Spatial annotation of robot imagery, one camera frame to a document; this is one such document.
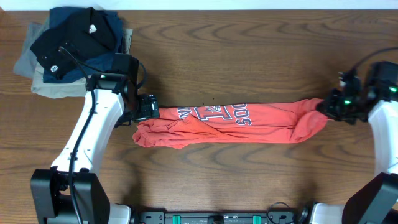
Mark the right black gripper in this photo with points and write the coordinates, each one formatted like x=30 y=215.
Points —
x=326 y=107

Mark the grey folded garment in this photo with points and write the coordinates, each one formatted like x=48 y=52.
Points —
x=27 y=62

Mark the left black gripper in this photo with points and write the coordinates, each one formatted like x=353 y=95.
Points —
x=147 y=111

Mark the black folded polo shirt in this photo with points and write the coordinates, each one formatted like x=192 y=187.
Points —
x=71 y=43

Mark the navy folded shirt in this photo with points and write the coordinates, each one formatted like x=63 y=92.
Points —
x=102 y=59

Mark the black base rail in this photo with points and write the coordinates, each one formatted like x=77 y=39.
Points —
x=274 y=216

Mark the khaki folded garment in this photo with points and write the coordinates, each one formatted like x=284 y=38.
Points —
x=76 y=88

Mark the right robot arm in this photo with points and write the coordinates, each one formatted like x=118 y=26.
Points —
x=374 y=203

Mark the red soccer t-shirt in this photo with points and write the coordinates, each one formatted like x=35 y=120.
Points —
x=271 y=123

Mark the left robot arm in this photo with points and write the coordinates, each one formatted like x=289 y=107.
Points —
x=70 y=190

